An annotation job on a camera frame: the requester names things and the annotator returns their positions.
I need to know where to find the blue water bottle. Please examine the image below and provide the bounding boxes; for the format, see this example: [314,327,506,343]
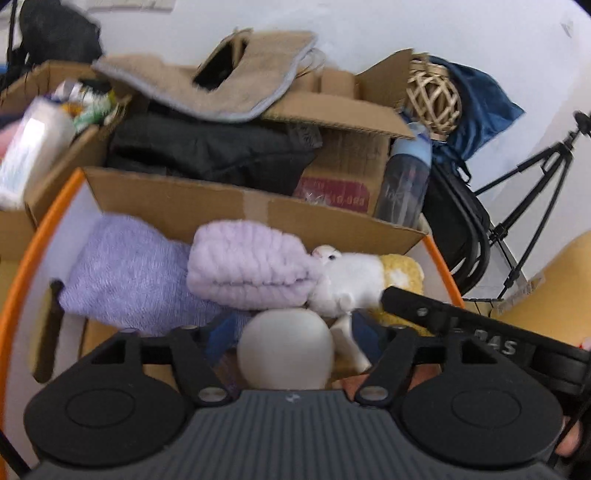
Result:
[373,122,433,230]

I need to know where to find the person's right hand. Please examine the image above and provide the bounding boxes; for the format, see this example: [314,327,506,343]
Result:
[555,416,585,459]

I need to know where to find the dark blue cloth bag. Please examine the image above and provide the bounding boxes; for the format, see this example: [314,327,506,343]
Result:
[428,55,526,163]

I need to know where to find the yellow thermos jug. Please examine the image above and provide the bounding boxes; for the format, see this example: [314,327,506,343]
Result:
[499,232,591,352]

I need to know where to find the small brown cardboard box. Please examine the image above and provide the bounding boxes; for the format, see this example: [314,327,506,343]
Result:
[0,62,136,260]

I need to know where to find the beige towel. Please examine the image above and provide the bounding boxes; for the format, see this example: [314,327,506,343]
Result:
[92,28,320,124]

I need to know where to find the red cardboard box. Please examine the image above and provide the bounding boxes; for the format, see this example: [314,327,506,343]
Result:
[0,166,465,467]

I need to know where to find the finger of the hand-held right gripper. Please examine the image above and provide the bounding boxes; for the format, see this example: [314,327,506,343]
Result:
[380,285,456,336]

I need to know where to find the black tripod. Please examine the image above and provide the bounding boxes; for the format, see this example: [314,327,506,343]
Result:
[475,110,591,302]

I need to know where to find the white round sponge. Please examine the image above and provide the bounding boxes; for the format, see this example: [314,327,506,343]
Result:
[237,309,335,390]

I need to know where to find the black bag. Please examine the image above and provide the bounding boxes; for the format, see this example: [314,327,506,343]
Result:
[6,0,103,66]

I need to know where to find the purple knitted cloth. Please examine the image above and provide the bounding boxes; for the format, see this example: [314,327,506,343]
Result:
[57,215,232,339]

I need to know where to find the black folded cloth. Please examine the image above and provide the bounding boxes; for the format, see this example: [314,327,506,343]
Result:
[106,113,322,184]

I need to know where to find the yellow plush toy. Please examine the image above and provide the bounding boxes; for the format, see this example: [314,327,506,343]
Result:
[369,253,435,336]

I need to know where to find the black case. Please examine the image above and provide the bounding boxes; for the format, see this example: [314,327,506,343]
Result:
[421,161,491,288]

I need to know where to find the purple fluffy cloth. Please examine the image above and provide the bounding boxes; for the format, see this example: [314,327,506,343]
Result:
[187,220,325,309]

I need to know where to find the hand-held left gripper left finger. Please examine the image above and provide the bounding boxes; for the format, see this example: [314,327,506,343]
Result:
[89,316,253,408]

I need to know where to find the large open cardboard box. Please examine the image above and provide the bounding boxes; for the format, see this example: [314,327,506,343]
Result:
[105,48,417,219]

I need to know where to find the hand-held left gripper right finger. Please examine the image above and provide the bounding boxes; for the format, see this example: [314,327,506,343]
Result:
[352,315,491,409]

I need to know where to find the white plush toy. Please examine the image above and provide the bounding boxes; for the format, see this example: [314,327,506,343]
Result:
[307,245,387,376]

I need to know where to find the wicker ball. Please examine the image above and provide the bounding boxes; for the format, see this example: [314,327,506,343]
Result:
[406,57,463,138]

